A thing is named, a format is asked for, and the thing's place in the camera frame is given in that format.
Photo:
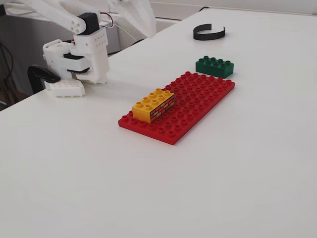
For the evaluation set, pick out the green lego brick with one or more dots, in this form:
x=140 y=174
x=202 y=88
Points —
x=213 y=70

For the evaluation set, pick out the yellow lego brick brick print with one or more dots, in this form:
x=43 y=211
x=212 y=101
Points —
x=143 y=112

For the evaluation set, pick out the red lego baseplate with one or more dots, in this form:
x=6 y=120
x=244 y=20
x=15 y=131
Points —
x=198 y=104

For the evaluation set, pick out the black curved plastic strip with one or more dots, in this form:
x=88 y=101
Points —
x=205 y=37

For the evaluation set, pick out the black table clamp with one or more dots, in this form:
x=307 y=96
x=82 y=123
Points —
x=40 y=72

